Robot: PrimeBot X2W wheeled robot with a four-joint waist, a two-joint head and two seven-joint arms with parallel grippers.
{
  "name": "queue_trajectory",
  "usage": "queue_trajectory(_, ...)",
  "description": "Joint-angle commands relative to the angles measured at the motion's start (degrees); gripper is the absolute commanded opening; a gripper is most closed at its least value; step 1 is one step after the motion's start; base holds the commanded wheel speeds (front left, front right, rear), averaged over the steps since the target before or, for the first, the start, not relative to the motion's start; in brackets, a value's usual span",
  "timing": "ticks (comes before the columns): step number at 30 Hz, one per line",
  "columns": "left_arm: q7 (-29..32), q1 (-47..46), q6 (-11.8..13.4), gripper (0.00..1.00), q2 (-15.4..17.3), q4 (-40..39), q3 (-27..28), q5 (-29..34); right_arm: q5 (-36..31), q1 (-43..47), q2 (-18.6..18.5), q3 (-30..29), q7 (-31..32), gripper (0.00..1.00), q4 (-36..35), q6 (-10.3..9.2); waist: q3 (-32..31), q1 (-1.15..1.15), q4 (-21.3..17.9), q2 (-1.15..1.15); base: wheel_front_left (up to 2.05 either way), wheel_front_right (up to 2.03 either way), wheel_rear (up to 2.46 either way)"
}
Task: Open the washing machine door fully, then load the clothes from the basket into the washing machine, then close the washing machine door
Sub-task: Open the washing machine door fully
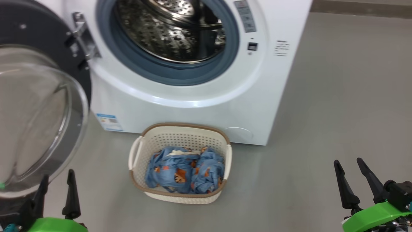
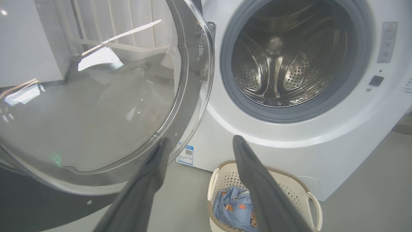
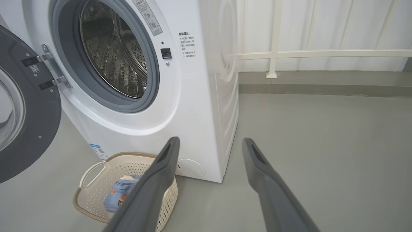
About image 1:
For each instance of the blue bear-print garment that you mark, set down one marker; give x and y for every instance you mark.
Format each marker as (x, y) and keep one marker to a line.
(209, 170)
(169, 169)

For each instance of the blue energy label sticker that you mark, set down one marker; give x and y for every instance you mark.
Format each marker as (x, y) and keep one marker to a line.
(109, 122)

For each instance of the grey rubber door gasket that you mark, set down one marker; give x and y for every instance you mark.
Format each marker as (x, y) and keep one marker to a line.
(161, 72)

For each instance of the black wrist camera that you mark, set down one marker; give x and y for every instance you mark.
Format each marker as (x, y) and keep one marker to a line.
(17, 217)
(399, 193)

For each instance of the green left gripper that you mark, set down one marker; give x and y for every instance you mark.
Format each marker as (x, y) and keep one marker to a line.
(54, 225)

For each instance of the cream perforated laundry basket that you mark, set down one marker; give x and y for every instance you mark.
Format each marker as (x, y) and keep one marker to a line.
(180, 137)

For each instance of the washing machine glass door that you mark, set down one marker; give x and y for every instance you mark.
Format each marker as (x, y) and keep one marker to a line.
(35, 35)

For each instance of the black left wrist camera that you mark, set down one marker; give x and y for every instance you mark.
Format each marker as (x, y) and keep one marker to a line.
(17, 217)

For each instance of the stainless steel washing machine drum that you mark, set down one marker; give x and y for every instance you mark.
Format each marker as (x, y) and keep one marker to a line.
(167, 35)

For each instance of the white front-load washing machine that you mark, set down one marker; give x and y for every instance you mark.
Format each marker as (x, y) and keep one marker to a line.
(257, 96)

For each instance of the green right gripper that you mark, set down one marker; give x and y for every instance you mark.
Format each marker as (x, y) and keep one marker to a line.
(376, 219)

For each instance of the metal door hinge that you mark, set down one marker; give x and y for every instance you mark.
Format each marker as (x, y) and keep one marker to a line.
(85, 35)

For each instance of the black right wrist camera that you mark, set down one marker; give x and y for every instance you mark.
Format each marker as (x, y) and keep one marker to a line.
(399, 193)

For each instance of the grey warning label strip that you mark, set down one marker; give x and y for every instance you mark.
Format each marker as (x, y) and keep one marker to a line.
(246, 17)

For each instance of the black door latch socket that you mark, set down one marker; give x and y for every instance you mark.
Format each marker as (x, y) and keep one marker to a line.
(252, 46)

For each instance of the round white filter cover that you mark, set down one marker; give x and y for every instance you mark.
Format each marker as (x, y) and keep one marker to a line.
(238, 134)

